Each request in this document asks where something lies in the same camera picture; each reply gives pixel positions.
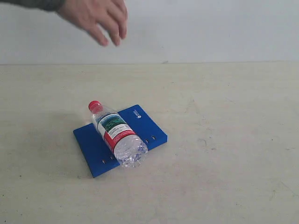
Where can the blue ring binder notebook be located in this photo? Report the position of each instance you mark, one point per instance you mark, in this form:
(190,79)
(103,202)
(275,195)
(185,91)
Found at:
(97,154)

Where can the clear plastic water bottle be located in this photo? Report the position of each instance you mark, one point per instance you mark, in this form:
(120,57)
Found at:
(127,147)

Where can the grey sleeved forearm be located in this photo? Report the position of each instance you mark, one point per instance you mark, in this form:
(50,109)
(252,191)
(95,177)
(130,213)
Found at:
(45,5)

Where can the person's bare hand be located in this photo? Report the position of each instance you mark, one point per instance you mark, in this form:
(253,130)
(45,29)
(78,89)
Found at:
(92,16)

